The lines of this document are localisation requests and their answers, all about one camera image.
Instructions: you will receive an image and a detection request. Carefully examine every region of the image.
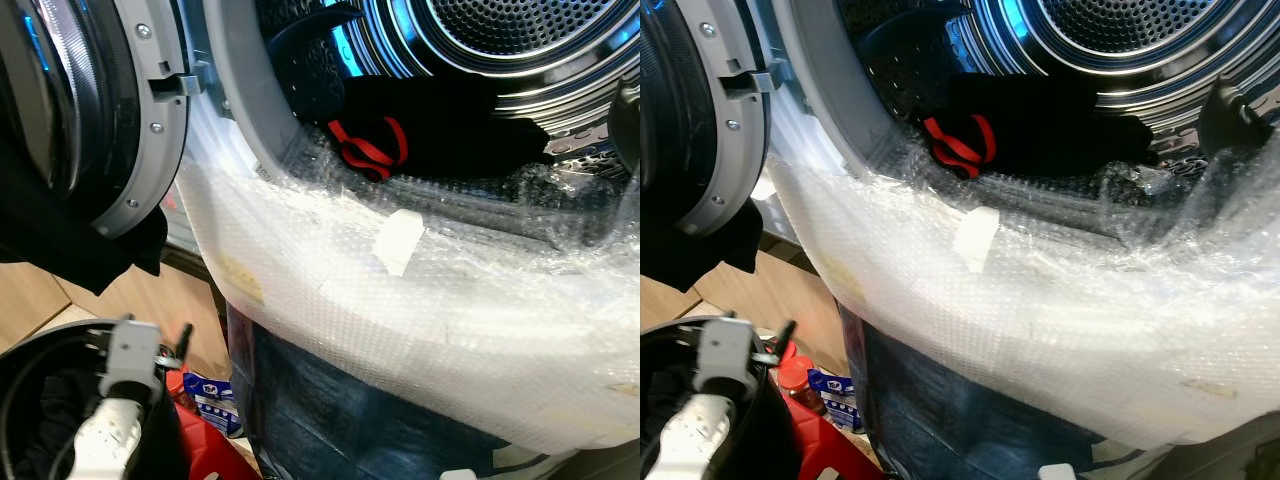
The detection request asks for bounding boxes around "blue and white packet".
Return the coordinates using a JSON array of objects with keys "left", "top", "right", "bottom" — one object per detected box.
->
[
  {"left": 808, "top": 368, "right": 861, "bottom": 432},
  {"left": 185, "top": 375, "right": 242, "bottom": 437}
]

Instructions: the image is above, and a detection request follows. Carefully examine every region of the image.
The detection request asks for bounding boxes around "red plastic container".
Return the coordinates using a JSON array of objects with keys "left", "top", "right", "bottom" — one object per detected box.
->
[
  {"left": 172, "top": 398, "right": 253, "bottom": 480},
  {"left": 788, "top": 398, "right": 863, "bottom": 480}
]

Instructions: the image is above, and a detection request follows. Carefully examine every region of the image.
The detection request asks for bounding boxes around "black laundry basket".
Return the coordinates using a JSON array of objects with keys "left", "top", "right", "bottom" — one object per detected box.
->
[
  {"left": 0, "top": 318, "right": 196, "bottom": 480},
  {"left": 640, "top": 315, "right": 801, "bottom": 480}
]

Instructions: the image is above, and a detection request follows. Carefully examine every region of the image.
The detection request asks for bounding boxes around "black garment draped over door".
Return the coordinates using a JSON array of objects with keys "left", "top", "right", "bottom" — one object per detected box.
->
[
  {"left": 640, "top": 170, "right": 766, "bottom": 293},
  {"left": 0, "top": 130, "right": 169, "bottom": 296}
]

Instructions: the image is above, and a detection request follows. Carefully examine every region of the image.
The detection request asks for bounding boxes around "white tape piece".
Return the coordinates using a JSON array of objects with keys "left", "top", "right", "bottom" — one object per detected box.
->
[
  {"left": 952, "top": 205, "right": 1001, "bottom": 274},
  {"left": 372, "top": 208, "right": 426, "bottom": 278}
]

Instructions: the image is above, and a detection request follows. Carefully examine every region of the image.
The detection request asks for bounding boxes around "grey washer door gasket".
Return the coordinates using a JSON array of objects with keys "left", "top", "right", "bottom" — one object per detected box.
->
[
  {"left": 203, "top": 0, "right": 331, "bottom": 191},
  {"left": 770, "top": 0, "right": 901, "bottom": 181}
]

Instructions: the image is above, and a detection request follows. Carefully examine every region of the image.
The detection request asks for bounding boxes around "clear bubble wrap sheet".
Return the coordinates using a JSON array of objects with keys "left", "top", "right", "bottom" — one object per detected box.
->
[
  {"left": 175, "top": 100, "right": 641, "bottom": 456},
  {"left": 765, "top": 90, "right": 1280, "bottom": 451}
]

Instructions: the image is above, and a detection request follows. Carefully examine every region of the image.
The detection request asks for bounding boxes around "black drum paddle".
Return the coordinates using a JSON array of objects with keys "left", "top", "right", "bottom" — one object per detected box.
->
[
  {"left": 608, "top": 80, "right": 641, "bottom": 173},
  {"left": 268, "top": 3, "right": 363, "bottom": 63},
  {"left": 858, "top": 8, "right": 966, "bottom": 56},
  {"left": 1198, "top": 80, "right": 1273, "bottom": 161}
]

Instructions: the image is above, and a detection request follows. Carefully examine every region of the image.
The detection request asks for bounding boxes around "perforated steel washer drum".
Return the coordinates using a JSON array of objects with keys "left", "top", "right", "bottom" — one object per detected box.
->
[
  {"left": 840, "top": 0, "right": 1280, "bottom": 191},
  {"left": 255, "top": 0, "right": 641, "bottom": 201}
]

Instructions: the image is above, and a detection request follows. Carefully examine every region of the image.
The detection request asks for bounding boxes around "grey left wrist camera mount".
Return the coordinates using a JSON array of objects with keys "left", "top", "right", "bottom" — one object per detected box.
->
[
  {"left": 695, "top": 316, "right": 758, "bottom": 399},
  {"left": 98, "top": 316, "right": 163, "bottom": 401}
]

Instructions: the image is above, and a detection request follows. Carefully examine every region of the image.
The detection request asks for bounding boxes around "washer door with grey ring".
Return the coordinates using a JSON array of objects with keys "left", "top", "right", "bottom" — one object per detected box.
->
[
  {"left": 0, "top": 0, "right": 193, "bottom": 241},
  {"left": 640, "top": 0, "right": 786, "bottom": 241}
]

